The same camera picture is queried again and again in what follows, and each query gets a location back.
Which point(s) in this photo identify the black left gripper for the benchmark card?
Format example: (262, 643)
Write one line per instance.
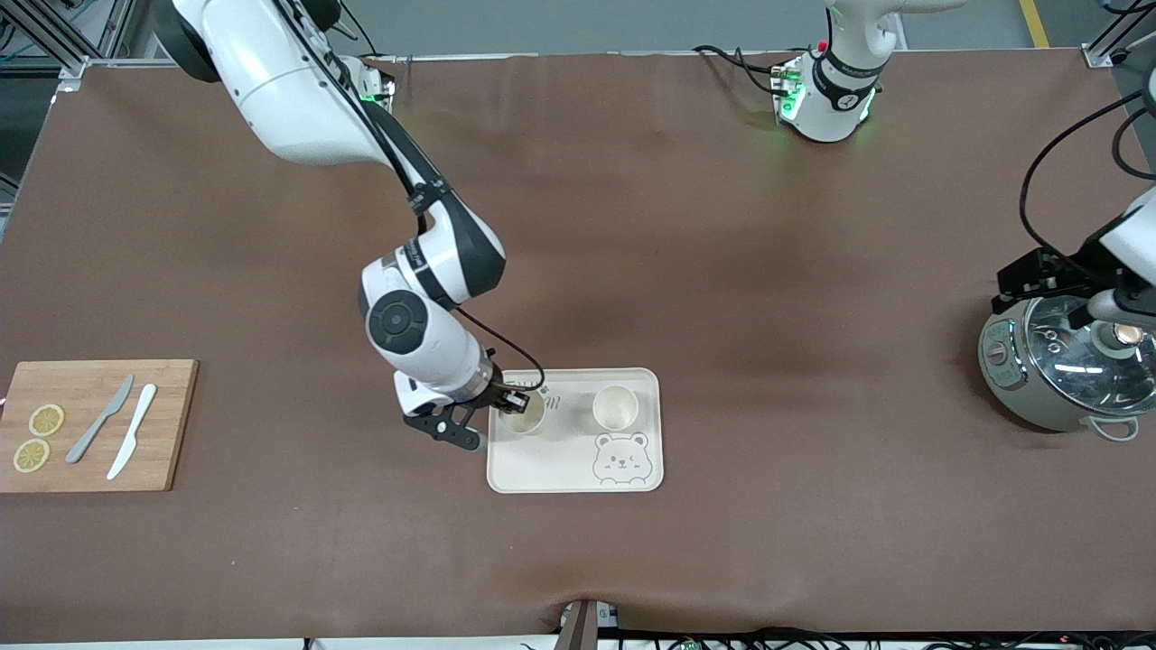
(1076, 272)

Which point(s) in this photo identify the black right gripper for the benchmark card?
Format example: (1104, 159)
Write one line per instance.
(496, 388)

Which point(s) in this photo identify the white IKEA cup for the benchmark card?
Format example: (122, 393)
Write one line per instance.
(528, 422)
(615, 406)

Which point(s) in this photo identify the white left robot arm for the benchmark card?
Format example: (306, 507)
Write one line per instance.
(840, 90)

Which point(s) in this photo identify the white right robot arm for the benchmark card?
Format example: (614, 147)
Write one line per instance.
(271, 81)

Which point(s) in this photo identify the cream tray with bear print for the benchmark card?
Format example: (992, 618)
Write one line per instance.
(560, 460)

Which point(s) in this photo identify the grey rice cooker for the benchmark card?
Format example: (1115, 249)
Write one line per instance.
(1039, 397)

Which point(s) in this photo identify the brown table cover sheet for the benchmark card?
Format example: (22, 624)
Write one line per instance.
(722, 226)

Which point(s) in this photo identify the bamboo cutting board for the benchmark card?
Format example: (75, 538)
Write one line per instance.
(172, 424)

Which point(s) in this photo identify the white plastic knife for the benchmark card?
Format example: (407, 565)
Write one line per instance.
(132, 433)

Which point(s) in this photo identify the grey plastic knife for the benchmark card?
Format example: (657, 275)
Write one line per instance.
(99, 421)

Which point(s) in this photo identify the lemon slice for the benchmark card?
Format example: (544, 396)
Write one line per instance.
(46, 420)
(32, 455)

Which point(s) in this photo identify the grey camera post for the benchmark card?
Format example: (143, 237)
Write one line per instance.
(582, 627)

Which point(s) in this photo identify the aluminium frame profile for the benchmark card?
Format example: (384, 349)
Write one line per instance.
(54, 36)
(1106, 50)

